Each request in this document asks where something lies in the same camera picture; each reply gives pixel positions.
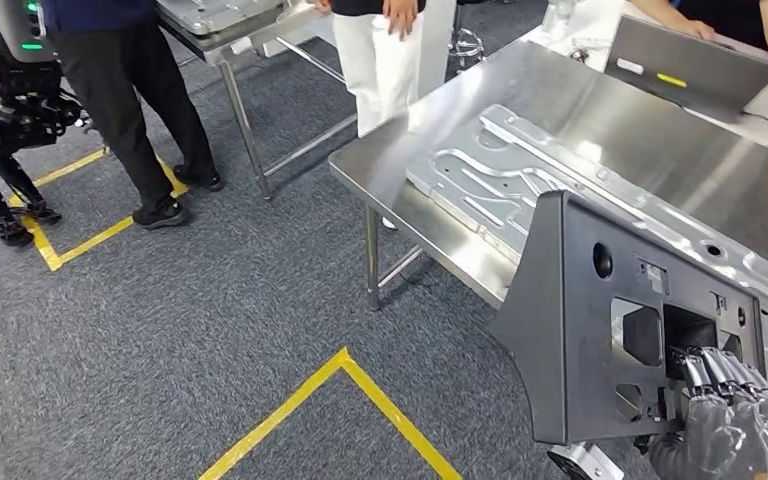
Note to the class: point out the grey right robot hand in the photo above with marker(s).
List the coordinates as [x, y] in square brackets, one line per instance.
[735, 437]

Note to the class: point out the person's hand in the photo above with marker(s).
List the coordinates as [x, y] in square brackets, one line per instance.
[400, 16]
[323, 5]

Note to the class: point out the black plastic licence plate frame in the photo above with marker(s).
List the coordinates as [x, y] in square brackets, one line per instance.
[569, 371]

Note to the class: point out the large steel workbench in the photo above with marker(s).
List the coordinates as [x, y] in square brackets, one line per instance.
[622, 152]

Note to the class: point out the person in white trousers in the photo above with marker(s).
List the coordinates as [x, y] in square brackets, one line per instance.
[377, 73]

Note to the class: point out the stamped grey metal panel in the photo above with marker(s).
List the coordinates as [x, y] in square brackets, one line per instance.
[225, 13]
[490, 192]

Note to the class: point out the small steel table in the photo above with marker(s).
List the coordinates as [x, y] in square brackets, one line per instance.
[243, 126]

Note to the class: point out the clear plastic bottle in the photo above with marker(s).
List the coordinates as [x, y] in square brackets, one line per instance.
[559, 20]

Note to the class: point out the small dark key bunch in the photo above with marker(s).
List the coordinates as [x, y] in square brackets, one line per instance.
[579, 54]

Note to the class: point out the white table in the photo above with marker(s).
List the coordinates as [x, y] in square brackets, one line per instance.
[596, 26]

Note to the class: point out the person in black trousers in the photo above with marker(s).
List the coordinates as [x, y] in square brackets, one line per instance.
[112, 99]

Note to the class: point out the grey laptop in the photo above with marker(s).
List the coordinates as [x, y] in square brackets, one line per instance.
[689, 73]

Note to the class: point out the person at laptop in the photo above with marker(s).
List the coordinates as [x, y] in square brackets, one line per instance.
[722, 10]

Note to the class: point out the black humanoid robot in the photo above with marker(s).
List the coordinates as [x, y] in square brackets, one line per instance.
[13, 119]

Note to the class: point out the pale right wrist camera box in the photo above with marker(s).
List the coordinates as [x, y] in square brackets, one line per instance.
[589, 464]

